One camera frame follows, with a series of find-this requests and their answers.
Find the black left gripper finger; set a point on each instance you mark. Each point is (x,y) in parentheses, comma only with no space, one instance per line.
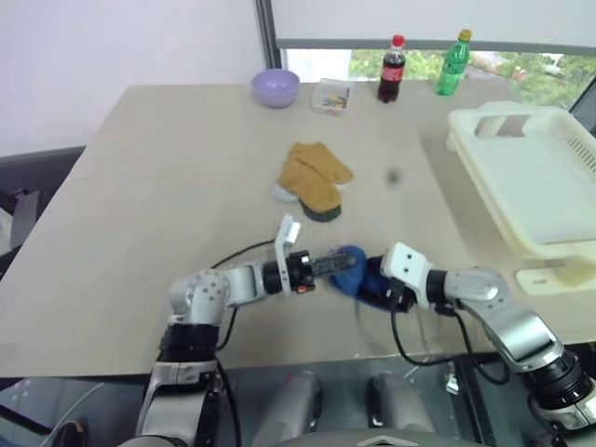
(333,264)

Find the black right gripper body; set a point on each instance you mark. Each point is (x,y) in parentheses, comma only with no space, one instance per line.
(375,270)

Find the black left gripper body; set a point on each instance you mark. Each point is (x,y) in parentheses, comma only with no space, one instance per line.
(300,274)

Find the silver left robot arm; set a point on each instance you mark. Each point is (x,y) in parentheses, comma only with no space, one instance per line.
(242,281)

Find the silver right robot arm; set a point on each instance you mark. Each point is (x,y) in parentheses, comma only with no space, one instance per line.
(479,284)

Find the clear box with coloured bits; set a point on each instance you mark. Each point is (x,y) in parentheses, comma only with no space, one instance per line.
(331,98)

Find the white plastic basket tray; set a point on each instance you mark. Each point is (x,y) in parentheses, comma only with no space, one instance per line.
(531,177)

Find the dark green cloth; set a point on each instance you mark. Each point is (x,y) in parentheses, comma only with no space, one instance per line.
(323,215)

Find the light blue cloth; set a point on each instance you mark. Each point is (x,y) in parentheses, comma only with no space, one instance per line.
(281,193)

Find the grey rounded housing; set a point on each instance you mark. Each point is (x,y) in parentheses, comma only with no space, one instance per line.
(293,405)

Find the purple plastic bowl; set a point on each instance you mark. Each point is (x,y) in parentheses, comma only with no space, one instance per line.
(274,88)

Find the cola bottle red cap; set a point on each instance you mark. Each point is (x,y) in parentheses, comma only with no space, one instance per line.
(391,70)

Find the green bottle yellow cap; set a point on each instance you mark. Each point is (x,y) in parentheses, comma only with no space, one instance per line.
(452,67)

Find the grey roller blind bar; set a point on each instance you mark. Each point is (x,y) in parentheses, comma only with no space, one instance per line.
(419,44)

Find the dark chair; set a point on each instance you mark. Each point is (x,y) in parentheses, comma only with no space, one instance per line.
(32,195)

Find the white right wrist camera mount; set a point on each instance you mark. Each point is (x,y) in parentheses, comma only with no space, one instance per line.
(410,265)

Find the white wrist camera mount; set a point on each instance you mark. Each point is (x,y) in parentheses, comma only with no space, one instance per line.
(410,265)
(284,242)

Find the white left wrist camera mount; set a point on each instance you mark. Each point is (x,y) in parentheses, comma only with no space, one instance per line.
(284,242)

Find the grey window frame post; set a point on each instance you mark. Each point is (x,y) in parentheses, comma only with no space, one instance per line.
(267,32)

